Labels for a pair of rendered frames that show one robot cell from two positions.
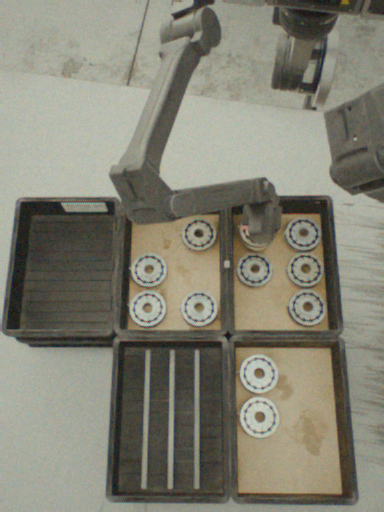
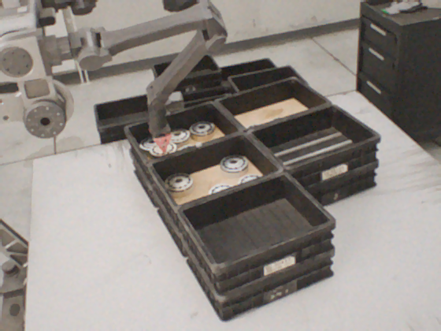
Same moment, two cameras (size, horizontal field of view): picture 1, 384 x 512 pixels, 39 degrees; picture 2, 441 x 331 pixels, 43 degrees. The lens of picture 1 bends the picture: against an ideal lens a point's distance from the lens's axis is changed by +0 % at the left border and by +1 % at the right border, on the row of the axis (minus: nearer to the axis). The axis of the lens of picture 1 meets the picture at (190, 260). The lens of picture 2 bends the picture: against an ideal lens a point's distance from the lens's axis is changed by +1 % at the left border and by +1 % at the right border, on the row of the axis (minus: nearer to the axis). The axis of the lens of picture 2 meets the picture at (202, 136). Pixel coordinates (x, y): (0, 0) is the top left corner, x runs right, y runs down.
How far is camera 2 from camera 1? 1.89 m
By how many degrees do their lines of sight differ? 67
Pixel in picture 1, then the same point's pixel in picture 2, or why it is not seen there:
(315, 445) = (277, 110)
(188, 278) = (215, 181)
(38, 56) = not seen: outside the picture
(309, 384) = (246, 120)
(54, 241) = not seen: hidden behind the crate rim
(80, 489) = (397, 204)
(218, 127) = (61, 247)
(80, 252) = (234, 243)
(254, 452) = not seen: hidden behind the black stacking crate
